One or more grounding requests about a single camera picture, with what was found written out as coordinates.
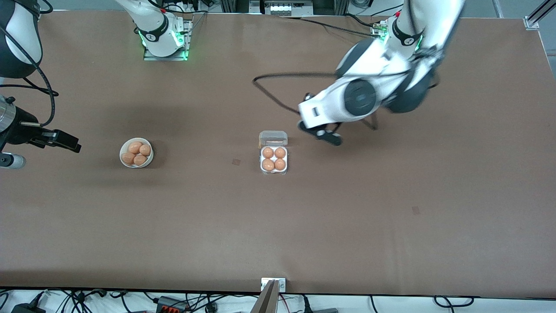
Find white power strip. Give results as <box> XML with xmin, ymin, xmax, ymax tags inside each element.
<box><xmin>264</xmin><ymin>0</ymin><xmax>301</xmax><ymax>16</ymax></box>

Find black power strip red switches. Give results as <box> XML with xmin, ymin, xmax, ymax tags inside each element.
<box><xmin>156</xmin><ymin>296</ymin><xmax>188</xmax><ymax>313</ymax></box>

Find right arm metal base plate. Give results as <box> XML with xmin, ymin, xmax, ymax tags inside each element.
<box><xmin>143</xmin><ymin>17</ymin><xmax>191</xmax><ymax>61</ymax></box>

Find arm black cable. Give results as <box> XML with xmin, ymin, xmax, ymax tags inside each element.
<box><xmin>0</xmin><ymin>0</ymin><xmax>57</xmax><ymax>127</ymax></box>
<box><xmin>253</xmin><ymin>72</ymin><xmax>378</xmax><ymax>131</ymax></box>

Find white ceramic bowl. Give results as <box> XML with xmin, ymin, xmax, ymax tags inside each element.
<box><xmin>119</xmin><ymin>137</ymin><xmax>154</xmax><ymax>169</ymax></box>

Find black power adapter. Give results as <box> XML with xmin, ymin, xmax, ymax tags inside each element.
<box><xmin>11</xmin><ymin>303</ymin><xmax>46</xmax><ymax>313</ymax></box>

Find grey camera mount beam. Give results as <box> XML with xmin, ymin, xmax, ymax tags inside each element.
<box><xmin>251</xmin><ymin>280</ymin><xmax>279</xmax><ymax>313</ymax></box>

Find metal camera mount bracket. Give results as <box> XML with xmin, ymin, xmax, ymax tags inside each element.
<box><xmin>261</xmin><ymin>278</ymin><xmax>287</xmax><ymax>292</ymax></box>

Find clear plastic egg carton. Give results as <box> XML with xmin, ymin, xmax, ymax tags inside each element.
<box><xmin>258</xmin><ymin>130</ymin><xmax>289</xmax><ymax>176</ymax></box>

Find long black table cable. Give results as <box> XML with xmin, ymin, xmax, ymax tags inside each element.
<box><xmin>280</xmin><ymin>16</ymin><xmax>378</xmax><ymax>37</ymax></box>

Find aluminium frame extrusion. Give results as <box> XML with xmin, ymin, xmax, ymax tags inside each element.
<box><xmin>525</xmin><ymin>0</ymin><xmax>556</xmax><ymax>30</ymax></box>

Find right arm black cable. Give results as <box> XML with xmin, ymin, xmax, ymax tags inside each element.
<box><xmin>0</xmin><ymin>0</ymin><xmax>57</xmax><ymax>127</ymax></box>

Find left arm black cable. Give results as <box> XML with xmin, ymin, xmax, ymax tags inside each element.
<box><xmin>253</xmin><ymin>72</ymin><xmax>378</xmax><ymax>131</ymax></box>

